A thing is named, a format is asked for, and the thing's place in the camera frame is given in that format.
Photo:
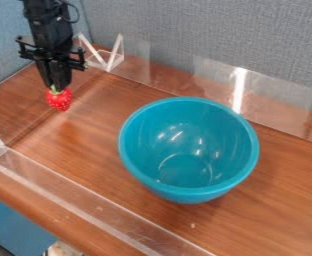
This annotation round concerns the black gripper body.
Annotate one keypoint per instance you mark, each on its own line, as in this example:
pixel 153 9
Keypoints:
pixel 50 42

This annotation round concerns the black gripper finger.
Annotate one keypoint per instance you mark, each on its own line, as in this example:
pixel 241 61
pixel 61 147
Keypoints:
pixel 61 75
pixel 42 66

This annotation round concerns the red toy strawberry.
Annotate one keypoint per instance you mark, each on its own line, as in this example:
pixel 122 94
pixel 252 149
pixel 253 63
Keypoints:
pixel 58 99

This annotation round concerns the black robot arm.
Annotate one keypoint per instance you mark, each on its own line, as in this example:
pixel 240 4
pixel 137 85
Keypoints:
pixel 49 6

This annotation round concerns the blue plastic bowl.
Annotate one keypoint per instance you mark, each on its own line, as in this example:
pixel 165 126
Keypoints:
pixel 188 148

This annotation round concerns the clear acrylic front barrier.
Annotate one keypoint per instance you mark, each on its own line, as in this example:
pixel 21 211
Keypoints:
pixel 29 182

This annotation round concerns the clear acrylic barrier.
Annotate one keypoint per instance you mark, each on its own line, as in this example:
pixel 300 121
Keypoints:
pixel 268 101
pixel 29 182

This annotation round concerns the clear acrylic back barrier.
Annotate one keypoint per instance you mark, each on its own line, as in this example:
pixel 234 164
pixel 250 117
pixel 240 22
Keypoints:
pixel 268 101

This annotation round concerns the clear acrylic corner bracket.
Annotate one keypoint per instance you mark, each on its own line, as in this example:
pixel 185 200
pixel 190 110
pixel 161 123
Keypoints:
pixel 103 59

